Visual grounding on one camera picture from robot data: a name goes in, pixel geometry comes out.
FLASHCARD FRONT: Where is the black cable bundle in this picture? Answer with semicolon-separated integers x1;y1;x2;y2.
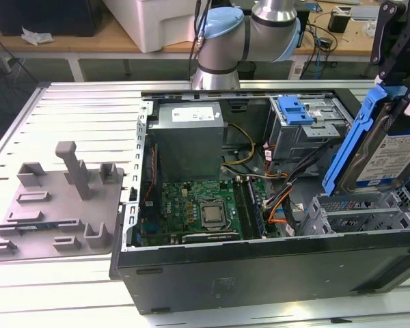
264;138;336;209

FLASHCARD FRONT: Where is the green motherboard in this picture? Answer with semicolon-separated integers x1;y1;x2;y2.
138;177;281;247

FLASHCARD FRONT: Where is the grey power supply unit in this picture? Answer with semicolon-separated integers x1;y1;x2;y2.
146;102;226;182

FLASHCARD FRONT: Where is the crumpled white paper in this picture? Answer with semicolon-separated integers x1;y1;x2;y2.
20;27;55;46

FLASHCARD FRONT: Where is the grey parts rack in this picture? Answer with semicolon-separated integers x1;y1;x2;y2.
0;141;126;263

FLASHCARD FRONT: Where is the RAM stick with blue label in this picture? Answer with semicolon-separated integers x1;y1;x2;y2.
15;221;59;230

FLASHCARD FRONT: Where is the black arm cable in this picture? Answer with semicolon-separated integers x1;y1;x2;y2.
187;0;213;69

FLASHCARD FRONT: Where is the black RAM slot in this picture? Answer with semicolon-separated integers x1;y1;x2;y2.
232;179;252;240

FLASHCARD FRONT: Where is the small black box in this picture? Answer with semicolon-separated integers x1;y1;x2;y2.
327;10;350;34

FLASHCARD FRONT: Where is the grey flat box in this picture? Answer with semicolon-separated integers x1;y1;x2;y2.
350;5;380;21

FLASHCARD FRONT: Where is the white plastic box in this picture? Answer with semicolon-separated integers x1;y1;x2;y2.
104;0;206;54

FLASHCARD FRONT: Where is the grey metal disk bay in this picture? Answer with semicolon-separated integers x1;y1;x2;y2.
299;191;410;236

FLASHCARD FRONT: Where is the black PC case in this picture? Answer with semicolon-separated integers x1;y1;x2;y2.
108;87;410;316

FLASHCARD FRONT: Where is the yellow black wire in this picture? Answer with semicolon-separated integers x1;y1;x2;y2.
221;122;256;172

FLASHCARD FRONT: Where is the orange flat wire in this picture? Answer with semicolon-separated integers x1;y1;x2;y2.
268;196;295;225

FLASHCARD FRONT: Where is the large black box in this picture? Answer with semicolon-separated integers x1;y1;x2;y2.
0;0;103;37

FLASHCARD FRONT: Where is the red thin wire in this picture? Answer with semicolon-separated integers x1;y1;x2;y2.
146;143;158;206

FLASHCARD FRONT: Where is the hard disk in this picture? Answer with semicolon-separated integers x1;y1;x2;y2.
322;81;410;197

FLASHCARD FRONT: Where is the grey metal drive cage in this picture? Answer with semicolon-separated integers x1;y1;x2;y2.
268;96;358;163

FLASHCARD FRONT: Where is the blue plastic drive latch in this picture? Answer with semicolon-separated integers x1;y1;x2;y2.
278;97;315;126

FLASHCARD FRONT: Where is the black graphics card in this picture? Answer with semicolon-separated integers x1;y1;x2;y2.
180;230;242;244

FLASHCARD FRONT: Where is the black speaker box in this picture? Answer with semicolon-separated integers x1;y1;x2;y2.
295;10;310;47

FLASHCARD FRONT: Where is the wooden desk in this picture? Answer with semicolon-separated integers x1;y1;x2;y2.
0;3;410;81

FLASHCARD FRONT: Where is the silver CPU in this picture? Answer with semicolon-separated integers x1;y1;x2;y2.
200;203;228;228

